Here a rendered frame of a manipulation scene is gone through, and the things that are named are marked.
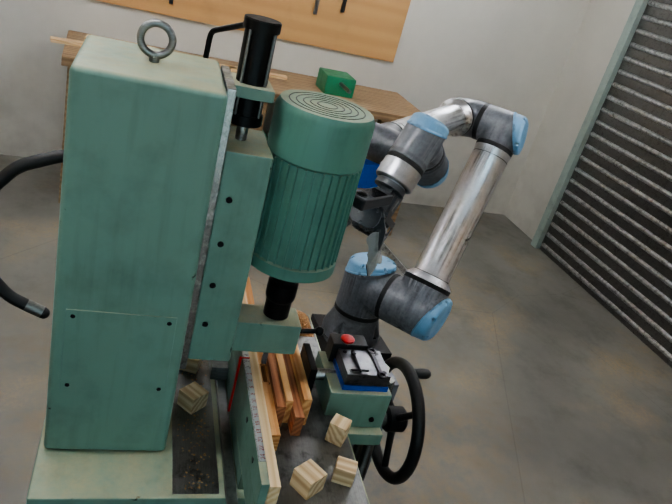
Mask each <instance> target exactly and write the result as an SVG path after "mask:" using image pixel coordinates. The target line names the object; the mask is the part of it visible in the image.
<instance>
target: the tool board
mask: <svg viewBox="0 0 672 504"><path fill-rule="evenodd" d="M96 1H101V2H106V3H111V4H116V5H120V6H125V7H130V8H135V9H139V10H144V11H149V12H154V13H159V14H163V15H168V16H173V17H178V18H183V19H187V20H192V21H197V22H202V23H207V24H211V25H216V26H223V25H228V24H234V23H239V22H243V21H244V15H245V14H256V15H261V16H265V17H269V18H272V19H275V20H277V21H279V22H281V24H282V28H281V33H280V35H278V36H277V38H278V39H283V40H288V41H293V42H298V43H302V44H307V45H312V46H317V47H322V48H326V49H331V50H336V51H341V52H345V53H350V54H355V55H360V56H365V57H369V58H374V59H379V60H384V61H389V62H394V58H395V55H396V51H397V48H398V44H399V41H400V37H401V34H402V30H403V27H404V23H405V20H406V16H407V13H408V9H409V6H410V2H411V0H96Z"/></svg>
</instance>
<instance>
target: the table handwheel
mask: <svg viewBox="0 0 672 504"><path fill-rule="evenodd" d="M384 362H385V364H387V365H388V366H389V367H390V370H389V373H390V372H391V371H392V370H393V369H395V368H398V369H399V370H400V371H401V372H402V373H403V375H404V377H405V379H406V381H407V384H408V387H409V391H410V396H411V403H412V411H411V412H407V411H406V409H405V408H404V407H403V406H394V403H393V400H392V398H391V400H390V403H389V406H388V408H387V411H386V414H385V417H384V419H383V422H382V425H381V427H382V428H383V430H384V431H385V432H387V438H386V445H385V450H384V455H383V453H382V449H381V445H380V444H379V445H374V448H373V451H372V454H371V456H372V459H373V462H374V465H375V467H376V469H377V471H378V473H379V474H380V476H381V477H382V478H383V479H384V480H385V481H386V482H388V483H390V484H393V485H399V484H402V483H404V482H405V481H407V480H408V479H409V478H410V477H411V475H412V474H413V473H414V471H415V469H416V467H417V465H418V462H419V459H420V456H421V453H422V448H423V443H424V436H425V403H424V396H423V391H422V387H421V383H420V380H419V378H418V375H417V373H416V371H415V369H414V367H413V366H412V365H411V364H410V363H409V361H407V360H406V359H404V358H402V357H399V356H394V357H390V358H388V359H387V360H385V361H384ZM409 419H412V434H411V441H410V446H409V450H408V454H407V457H406V459H405V462H404V463H403V465H402V467H401V468H400V469H399V470H398V471H396V472H394V471H392V470H391V469H390V468H389V467H388V466H389V460H390V454H391V449H392V445H393V440H394V436H395V432H403V431H404V430H405V429H406V428H407V425H408V420H409Z"/></svg>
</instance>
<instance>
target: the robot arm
mask: <svg viewBox="0 0 672 504"><path fill-rule="evenodd" d="M527 132H528V119H527V118H526V117H525V116H523V115H520V114H518V113H516V112H512V111H510V110H507V109H504V108H501V107H498V106H495V105H492V104H489V103H487V102H484V101H480V100H476V99H471V98H462V97H456V98H451V99H448V100H446V101H444V102H443V103H442V104H441V105H440V106H439V107H438V108H435V109H432V110H428V111H425V112H416V113H414V114H413V115H411V116H408V117H405V118H401V119H398V120H395V121H391V122H384V123H381V124H380V123H376V122H375V129H374V132H373V136H372V139H371V143H370V146H369V150H368V153H367V157H366V159H368V160H370V161H373V162H375V163H377V164H380V165H379V167H378V168H377V170H376V174H377V178H376V179H375V183H376V184H377V185H378V186H379V187H372V188H366V189H360V190H357V191H356V194H355V198H354V201H353V205H352V208H351V212H350V215H349V219H350V218H351V219H352V220H353V221H352V226H353V227H354V228H355V229H357V230H358V231H360V232H362V233H364V234H365V235H367V236H368V237H367V238H366V242H367V244H368V247H369V250H368V252H361V253H356V254H354V255H352V256H351V257H350V259H349V261H348V264H347V266H346V267H345V272H344V275H343V278H342V281H341V285H340V288H339V291H338V294H337V298H336V301H335V304H334V306H333V307H332V308H331V310H330V311H329V312H328V313H327V314H326V316H325V317H324V319H323V322H322V327H323V329H324V333H325V335H326V336H327V337H329V335H330V333H337V334H350V335H362V336H364V337H365V340H366V342H367V344H368V348H372V347H374V346H375V345H376V344H377V342H378V339H379V335H380V334H379V319H381V320H383V321H385V322H387V323H388V324H390V325H392V326H394V327H396V328H398V329H400V330H402V331H404V332H405V333H407V334H409V335H411V336H412V337H416V338H418V339H421V340H423V341H427V340H430V339H431V338H432V337H434V336H435V335H436V334H437V332H438V331H439V330H440V328H441V327H442V326H443V324H444V322H445V321H446V319H447V317H448V315H449V313H450V311H451V308H452V305H453V302H452V301H451V299H449V298H448V297H449V295H450V293H451V291H450V288H449V285H448V282H449V280H450V278H451V276H452V274H453V272H454V270H455V268H456V266H457V264H458V262H459V260H460V258H461V256H462V254H463V252H464V250H465V248H466V246H467V244H468V242H469V240H470V238H471V236H472V234H473V232H474V230H475V228H476V226H477V224H478V222H479V220H480V218H481V216H482V214H483V212H484V209H485V207H486V205H487V203H488V201H489V199H490V197H491V195H492V193H493V191H494V189H495V187H496V185H497V183H498V181H499V179H500V177H501V175H502V173H503V171H504V169H505V167H506V165H507V163H508V161H509V160H510V159H511V157H512V155H513V154H514V155H519V154H520V152H521V151H522V148H523V146H524V143H525V140H526V136H527ZM447 136H451V137H458V136H465V137H470V138H473V139H475V140H477V141H476V143H475V148H474V150H473V152H472V154H471V156H470V158H469V160H468V162H467V164H466V166H465V168H464V170H463V172H462V174H461V176H460V178H459V180H458V182H457V184H456V186H455V188H454V190H453V192H452V194H451V196H450V198H449V200H448V202H447V204H446V206H445V208H444V210H443V212H442V214H441V216H440V218H439V220H438V222H437V224H436V226H435V228H434V230H433V232H432V234H431V236H430V238H429V240H428V242H427V244H426V246H425V248H424V250H423V252H422V254H421V256H420V258H419V260H418V262H417V264H416V266H415V267H414V268H411V269H408V270H406V272H405V274H404V276H401V275H399V274H397V273H395V271H396V269H397V268H396V263H395V262H394V261H393V260H391V259H390V258H388V257H385V256H382V255H381V247H382V245H383V243H384V241H385V240H386V238H387V237H388V235H389V233H390V232H391V230H392V229H393V227H394V226H395V222H394V221H393V220H392V218H391V217H392V216H393V214H394V212H395V211H396V209H397V208H398V206H399V205H400V203H401V201H402V200H403V197H404V195H405V194H411V193H412V191H413V190H414V188H415V187H416V185H418V186H420V187H422V188H434V187H437V186H439V185H440V184H442V183H443V182H444V181H445V179H446V178H447V176H448V173H449V161H448V159H447V157H446V154H445V151H444V147H443V142H444V141H445V139H447ZM349 219H348V222H347V226H349V225H350V224H351V221H350V220H349ZM347 226H346V227H347ZM389 227H390V230H389V231H388V233H387V230H388V228H389Z"/></svg>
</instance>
